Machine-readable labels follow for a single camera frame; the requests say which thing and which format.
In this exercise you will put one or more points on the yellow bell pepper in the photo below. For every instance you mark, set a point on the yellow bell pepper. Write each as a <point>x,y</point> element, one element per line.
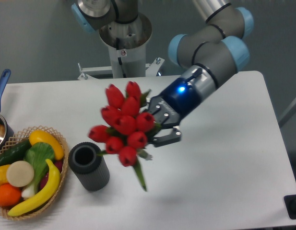
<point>3,172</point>

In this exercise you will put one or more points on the yellow lemon squash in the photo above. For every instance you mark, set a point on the yellow lemon squash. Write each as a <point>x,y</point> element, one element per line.
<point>45,137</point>

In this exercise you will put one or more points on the woven wicker basket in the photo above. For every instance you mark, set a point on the woven wicker basket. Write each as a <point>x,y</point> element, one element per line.
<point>21,136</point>

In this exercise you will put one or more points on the dark grey ribbed vase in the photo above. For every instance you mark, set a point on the dark grey ribbed vase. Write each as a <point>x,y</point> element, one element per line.
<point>88,166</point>

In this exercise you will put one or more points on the red tulip bouquet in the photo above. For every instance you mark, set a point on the red tulip bouquet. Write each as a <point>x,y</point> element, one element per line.
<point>128,129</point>

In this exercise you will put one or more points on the white frame at right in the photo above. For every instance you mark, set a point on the white frame at right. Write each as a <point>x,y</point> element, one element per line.
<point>287,114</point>

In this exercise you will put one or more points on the black device at table edge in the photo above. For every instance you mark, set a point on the black device at table edge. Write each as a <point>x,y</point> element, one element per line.
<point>290,203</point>

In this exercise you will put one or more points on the green bok choy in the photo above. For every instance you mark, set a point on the green bok choy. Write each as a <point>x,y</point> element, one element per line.
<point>36,156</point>

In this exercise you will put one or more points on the purple red radish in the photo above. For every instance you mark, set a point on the purple red radish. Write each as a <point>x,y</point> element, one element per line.
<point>43,182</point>

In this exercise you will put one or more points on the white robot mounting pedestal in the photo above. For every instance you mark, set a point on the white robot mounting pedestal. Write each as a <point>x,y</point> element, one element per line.
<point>126,45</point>

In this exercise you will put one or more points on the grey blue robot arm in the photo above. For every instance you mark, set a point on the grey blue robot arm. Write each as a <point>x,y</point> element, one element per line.
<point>211,56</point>

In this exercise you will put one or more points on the green cucumber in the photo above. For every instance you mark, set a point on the green cucumber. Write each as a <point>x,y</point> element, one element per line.
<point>15,153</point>

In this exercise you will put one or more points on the blue handled saucepan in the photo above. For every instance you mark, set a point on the blue handled saucepan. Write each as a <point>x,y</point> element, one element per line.
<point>5,130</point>

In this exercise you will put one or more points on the yellow banana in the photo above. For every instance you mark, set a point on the yellow banana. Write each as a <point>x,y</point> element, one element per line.
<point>42,196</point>

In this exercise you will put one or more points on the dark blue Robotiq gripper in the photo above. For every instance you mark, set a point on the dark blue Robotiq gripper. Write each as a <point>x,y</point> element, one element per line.
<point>172,105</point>

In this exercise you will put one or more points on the beige round slice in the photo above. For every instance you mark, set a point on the beige round slice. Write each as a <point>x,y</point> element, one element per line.
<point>20,173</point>

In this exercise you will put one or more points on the orange fruit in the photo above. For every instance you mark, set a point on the orange fruit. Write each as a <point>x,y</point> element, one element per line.
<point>9,195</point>

